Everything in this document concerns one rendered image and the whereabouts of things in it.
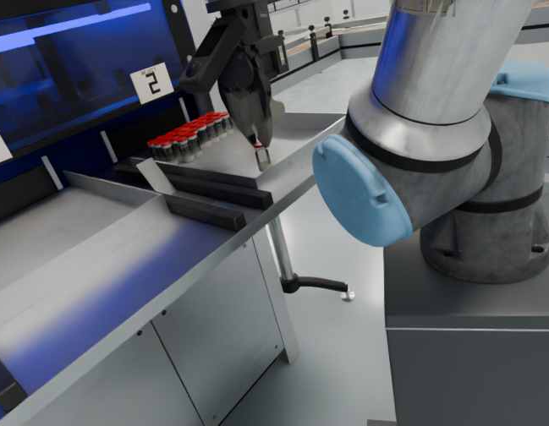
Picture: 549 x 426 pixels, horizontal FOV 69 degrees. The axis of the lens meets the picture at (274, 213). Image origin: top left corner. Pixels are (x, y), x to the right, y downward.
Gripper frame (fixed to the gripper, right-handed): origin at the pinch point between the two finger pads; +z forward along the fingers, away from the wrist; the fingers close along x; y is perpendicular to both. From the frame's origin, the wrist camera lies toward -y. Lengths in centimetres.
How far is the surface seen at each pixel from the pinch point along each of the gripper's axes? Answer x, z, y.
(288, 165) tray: -6.1, 3.3, -0.6
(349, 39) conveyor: 39, 2, 95
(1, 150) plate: 31.0, -7.4, -25.3
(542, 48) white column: -12, 25, 156
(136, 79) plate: 31.1, -10.5, 2.1
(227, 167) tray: 8.3, 5.2, -0.6
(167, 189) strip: 11.3, 4.4, -11.2
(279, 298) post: 32, 65, 22
